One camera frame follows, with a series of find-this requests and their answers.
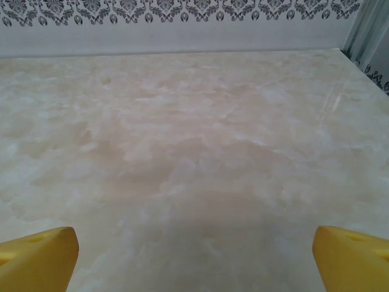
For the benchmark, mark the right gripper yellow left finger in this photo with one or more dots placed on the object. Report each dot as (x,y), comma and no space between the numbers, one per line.
(39,261)

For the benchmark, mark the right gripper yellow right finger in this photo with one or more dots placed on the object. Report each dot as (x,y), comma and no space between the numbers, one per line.
(352,261)

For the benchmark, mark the aluminium frame post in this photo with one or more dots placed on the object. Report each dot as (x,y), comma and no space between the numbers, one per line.
(364,27)

